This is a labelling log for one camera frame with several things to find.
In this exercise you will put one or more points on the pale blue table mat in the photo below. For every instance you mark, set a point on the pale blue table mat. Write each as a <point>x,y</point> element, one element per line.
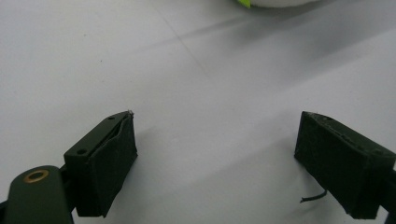
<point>186,62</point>

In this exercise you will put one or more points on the thin dark thread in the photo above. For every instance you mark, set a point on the thin dark thread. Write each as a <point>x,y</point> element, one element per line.
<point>314,197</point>

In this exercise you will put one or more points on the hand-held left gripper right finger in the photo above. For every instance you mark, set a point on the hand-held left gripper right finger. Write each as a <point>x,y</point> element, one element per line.
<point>342,168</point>

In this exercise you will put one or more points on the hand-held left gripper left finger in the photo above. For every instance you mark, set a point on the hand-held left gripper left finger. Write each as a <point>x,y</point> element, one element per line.
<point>106,168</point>

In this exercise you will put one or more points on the panda plush toy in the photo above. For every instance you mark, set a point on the panda plush toy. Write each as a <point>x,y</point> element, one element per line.
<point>280,2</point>

